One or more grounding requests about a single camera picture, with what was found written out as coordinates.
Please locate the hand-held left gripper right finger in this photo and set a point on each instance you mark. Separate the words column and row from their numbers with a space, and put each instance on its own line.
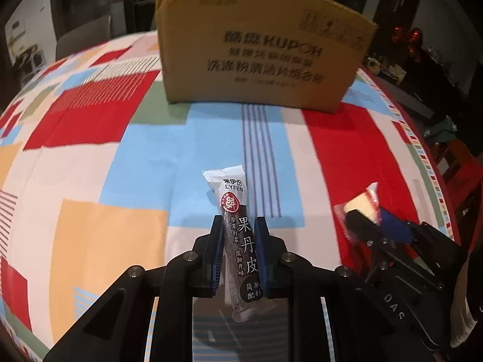
column 262, row 258

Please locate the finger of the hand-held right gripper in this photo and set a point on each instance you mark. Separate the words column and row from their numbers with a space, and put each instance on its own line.
column 396, row 226
column 364, row 228

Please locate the green cloth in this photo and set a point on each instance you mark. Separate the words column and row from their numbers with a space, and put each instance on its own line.
column 446, row 128

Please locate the dark framed glass door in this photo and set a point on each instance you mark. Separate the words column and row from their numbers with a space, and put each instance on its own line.
column 132, row 0

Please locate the grey upholstered chair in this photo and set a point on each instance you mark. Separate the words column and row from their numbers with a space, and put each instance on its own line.
column 83, row 36

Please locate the low cabinet with ornaments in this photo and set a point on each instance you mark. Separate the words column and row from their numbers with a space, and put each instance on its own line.
column 400, row 83

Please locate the person's right forearm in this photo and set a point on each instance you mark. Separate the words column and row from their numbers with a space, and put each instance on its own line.
column 467, row 309

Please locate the white shoe rack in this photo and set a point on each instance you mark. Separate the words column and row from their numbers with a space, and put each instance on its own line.
column 32, row 57

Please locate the brown cardboard box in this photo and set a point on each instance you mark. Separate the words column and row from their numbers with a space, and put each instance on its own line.
column 264, row 52

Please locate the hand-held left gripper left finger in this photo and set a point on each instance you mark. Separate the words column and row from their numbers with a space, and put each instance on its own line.
column 217, row 258

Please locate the red wooden chair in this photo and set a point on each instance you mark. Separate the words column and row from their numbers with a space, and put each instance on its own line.
column 462, row 169

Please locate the colourful patchwork tablecloth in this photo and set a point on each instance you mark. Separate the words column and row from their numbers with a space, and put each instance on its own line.
column 113, row 166

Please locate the long fruit leather packet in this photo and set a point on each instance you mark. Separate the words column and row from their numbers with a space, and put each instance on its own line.
column 241, row 233

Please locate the red balloons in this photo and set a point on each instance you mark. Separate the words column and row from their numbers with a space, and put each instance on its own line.
column 406, row 41

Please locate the pale yellow wafer packet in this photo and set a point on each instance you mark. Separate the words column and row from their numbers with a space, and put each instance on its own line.
column 362, row 201

